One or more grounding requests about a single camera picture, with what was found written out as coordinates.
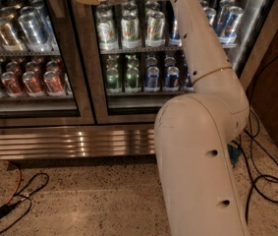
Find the glass fridge door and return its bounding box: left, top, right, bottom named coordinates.
left=65, top=0, right=278, bottom=125
left=0, top=0, right=93, bottom=129

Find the gold silver can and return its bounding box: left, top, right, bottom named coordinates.
left=0, top=17, right=28, bottom=52

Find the blue soda can right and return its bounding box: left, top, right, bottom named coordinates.
left=183, top=70, right=194, bottom=91

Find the white green soda can middle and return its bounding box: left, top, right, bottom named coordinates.
left=121, top=14, right=140, bottom=48

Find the orange cable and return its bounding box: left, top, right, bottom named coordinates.
left=0, top=160, right=23, bottom=222

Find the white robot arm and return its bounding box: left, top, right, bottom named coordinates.
left=76, top=0, right=250, bottom=236

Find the blue soda can left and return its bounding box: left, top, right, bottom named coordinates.
left=144, top=67, right=160, bottom=91

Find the red cola can middle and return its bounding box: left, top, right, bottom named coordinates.
left=23, top=71, right=44, bottom=96

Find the blue silver energy can middle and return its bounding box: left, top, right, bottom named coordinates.
left=203, top=7, right=216, bottom=26

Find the black cable bundle right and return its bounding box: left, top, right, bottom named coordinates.
left=231, top=46, right=278, bottom=224

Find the blue silver energy can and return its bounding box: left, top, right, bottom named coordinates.
left=169, top=18, right=182, bottom=46
left=218, top=6, right=244, bottom=43
left=203, top=7, right=216, bottom=26

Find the red cola can left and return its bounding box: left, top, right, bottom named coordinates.
left=1, top=72, right=25, bottom=95

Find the blue soda can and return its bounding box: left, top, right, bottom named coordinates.
left=144, top=67, right=160, bottom=91
left=164, top=67, right=180, bottom=91
left=183, top=70, right=194, bottom=91

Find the white green soda can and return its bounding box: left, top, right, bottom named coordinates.
left=145, top=11, right=165, bottom=47
left=96, top=16, right=118, bottom=50
left=121, top=14, right=140, bottom=48

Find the silver blue tall can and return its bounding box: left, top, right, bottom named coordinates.
left=18, top=14, right=51, bottom=52

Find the red cola can right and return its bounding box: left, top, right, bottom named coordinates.
left=43, top=71, right=66, bottom=96

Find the blue soda can middle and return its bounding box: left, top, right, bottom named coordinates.
left=164, top=67, right=180, bottom=91

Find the stainless fridge bottom grille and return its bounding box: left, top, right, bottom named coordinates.
left=0, top=124, right=155, bottom=160

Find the white green soda can left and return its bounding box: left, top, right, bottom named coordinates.
left=96, top=16, right=118, bottom=50

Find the red cola can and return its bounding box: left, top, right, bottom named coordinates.
left=1, top=72, right=25, bottom=95
left=43, top=71, right=66, bottom=96
left=23, top=71, right=44, bottom=96

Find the black cable with adapter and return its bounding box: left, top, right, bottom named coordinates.
left=0, top=172, right=50, bottom=236

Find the white green soda can right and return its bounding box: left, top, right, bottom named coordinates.
left=145, top=11, right=165, bottom=47

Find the blue pad on floor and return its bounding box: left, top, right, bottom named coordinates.
left=227, top=145, right=242, bottom=166

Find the blue silver energy can left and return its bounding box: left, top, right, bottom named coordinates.
left=169, top=18, right=182, bottom=46

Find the blue silver energy can right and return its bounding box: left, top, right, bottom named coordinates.
left=218, top=6, right=244, bottom=43

